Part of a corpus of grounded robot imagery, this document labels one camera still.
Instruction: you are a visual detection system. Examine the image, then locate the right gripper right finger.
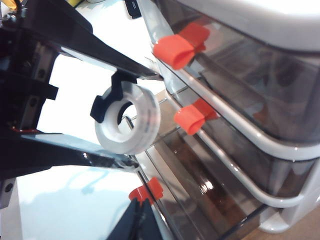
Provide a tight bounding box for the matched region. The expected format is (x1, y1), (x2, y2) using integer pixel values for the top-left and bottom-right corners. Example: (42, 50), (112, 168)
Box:
(137, 198), (164, 240)

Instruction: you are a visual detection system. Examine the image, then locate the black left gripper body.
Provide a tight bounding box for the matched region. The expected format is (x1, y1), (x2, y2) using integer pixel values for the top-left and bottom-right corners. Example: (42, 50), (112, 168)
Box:
(0, 14), (60, 209)

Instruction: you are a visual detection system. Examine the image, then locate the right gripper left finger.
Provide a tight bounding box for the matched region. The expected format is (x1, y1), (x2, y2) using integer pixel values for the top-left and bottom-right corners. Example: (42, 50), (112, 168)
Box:
(106, 196), (139, 240)

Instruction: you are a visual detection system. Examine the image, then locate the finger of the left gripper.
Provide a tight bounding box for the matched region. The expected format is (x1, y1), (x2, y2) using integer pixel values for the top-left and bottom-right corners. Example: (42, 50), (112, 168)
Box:
(24, 0), (165, 82)
(0, 133), (140, 181)

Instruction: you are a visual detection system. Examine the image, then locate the smoky drawer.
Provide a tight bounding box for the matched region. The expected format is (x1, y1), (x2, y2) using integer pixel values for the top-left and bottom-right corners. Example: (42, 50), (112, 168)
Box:
(159, 62), (316, 199)
(149, 0), (320, 141)
(128, 129), (279, 240)

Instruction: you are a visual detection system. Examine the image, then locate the smoky drawer between two drawers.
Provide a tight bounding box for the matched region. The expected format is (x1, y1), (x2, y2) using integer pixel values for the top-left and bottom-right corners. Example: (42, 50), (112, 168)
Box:
(159, 62), (316, 199)

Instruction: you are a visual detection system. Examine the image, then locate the smoky drawer under cabinet lid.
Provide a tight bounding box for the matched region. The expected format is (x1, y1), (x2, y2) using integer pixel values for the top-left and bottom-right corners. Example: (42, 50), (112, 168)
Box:
(149, 0), (320, 141)

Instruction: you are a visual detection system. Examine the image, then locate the black electronic device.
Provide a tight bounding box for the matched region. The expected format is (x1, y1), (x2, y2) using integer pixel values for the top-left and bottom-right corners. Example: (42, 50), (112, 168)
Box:
(124, 0), (144, 21)

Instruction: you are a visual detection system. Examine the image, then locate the white plastic drawer cabinet frame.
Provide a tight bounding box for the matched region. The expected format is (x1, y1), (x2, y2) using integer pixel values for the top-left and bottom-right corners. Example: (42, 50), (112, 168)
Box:
(137, 0), (320, 234)

